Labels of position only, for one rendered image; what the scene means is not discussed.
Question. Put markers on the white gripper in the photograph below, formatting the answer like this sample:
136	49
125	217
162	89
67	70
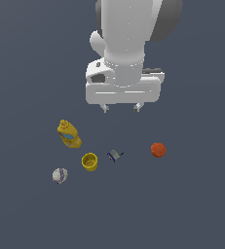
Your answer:
122	92

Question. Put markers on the small grey blue clamp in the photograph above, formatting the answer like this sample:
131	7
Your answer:
114	155

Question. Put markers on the orange ball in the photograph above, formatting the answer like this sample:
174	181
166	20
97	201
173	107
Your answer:
158	150

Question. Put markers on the yellow mustard bottle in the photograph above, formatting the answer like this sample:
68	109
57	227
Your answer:
68	134

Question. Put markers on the yellow cup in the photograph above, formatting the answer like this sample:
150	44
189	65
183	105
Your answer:
89	161

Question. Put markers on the white purple baseball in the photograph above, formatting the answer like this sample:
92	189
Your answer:
59	175

